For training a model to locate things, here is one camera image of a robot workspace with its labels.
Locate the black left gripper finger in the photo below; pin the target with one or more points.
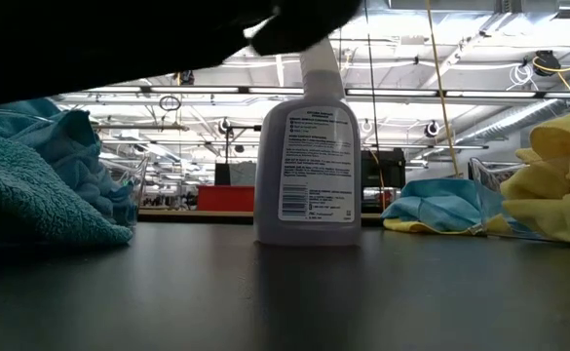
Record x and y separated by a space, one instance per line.
314 24

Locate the blue microfiber towel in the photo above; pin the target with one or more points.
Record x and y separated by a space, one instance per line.
435 205
36 205
70 141

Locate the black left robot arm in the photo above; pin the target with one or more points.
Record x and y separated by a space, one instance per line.
46 44

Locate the long horizontal light bar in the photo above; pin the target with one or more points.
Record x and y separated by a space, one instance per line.
192 89

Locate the grey spray bottle blue head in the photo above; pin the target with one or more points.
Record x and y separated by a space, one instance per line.
309 170

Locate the black monitor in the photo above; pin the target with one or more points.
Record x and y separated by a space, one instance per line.
221 173

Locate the black perforated computer case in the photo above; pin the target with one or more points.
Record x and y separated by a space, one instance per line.
387 168

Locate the clear plastic basket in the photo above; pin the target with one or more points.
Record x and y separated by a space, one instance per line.
140 190
484 195

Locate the red crate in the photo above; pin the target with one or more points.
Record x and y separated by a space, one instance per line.
226 197

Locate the silver ribbed ceiling duct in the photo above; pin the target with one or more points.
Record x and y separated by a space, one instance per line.
518 119

